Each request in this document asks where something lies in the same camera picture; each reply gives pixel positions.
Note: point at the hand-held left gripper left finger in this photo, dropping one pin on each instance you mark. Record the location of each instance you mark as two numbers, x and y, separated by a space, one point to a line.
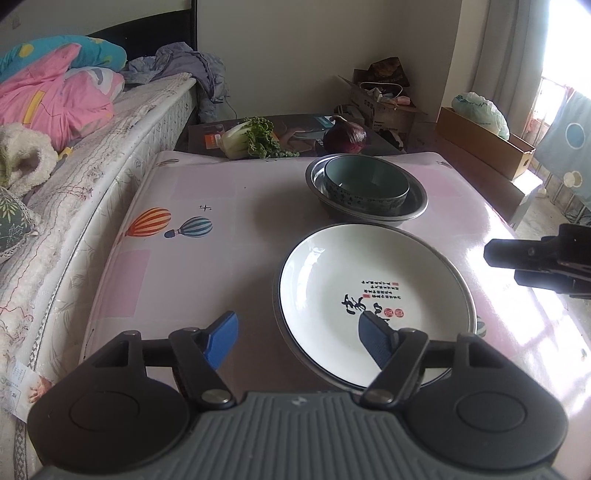
221 337

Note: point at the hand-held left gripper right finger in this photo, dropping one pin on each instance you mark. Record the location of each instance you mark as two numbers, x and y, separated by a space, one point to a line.
375 339

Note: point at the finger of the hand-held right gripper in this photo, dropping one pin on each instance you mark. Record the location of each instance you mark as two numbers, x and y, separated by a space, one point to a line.
517 254
554 280

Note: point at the white ceramic plate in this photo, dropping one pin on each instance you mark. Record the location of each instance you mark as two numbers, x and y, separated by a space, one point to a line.
332 277

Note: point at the teal ceramic bowl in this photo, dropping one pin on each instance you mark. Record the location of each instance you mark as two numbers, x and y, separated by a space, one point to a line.
369 196

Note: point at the low wooden cabinet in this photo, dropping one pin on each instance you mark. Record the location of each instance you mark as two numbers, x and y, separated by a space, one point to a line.
508 189

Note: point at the blue towel with circles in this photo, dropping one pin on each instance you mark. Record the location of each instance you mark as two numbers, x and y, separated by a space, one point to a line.
570 138

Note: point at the long cardboard box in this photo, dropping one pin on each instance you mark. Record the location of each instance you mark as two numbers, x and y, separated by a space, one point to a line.
485 143

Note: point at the white green plastic bag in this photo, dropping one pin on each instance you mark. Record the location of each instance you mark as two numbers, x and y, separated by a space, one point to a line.
480 113

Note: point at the open cardboard box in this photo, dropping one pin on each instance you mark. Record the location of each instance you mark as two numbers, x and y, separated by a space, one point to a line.
392 115

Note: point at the napa cabbage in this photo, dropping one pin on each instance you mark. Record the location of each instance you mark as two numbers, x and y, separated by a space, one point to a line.
249 138

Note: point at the white printed card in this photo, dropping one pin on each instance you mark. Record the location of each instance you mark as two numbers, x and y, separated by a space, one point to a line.
27 392

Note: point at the red cabbage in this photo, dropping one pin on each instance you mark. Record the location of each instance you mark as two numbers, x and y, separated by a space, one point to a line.
346 136

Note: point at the grey curtain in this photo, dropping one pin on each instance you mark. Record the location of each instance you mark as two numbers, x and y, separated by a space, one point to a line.
512 46

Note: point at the dark printed bag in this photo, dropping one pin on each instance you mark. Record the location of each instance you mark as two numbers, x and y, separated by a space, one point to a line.
388 71

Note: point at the dark printed flat box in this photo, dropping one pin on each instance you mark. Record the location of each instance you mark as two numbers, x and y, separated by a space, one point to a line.
300 127

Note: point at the white quilted mattress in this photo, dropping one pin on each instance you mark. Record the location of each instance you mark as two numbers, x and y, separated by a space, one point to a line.
115 138

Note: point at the green floral pillow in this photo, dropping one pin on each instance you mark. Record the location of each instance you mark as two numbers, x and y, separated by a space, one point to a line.
14 221

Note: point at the white fleece blanket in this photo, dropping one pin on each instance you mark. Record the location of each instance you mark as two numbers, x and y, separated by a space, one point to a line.
23 157

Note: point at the grey clothes pile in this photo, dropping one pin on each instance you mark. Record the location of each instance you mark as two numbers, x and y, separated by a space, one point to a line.
189 64

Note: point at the pink and blue quilt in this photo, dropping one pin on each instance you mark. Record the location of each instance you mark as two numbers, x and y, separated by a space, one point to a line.
51 92

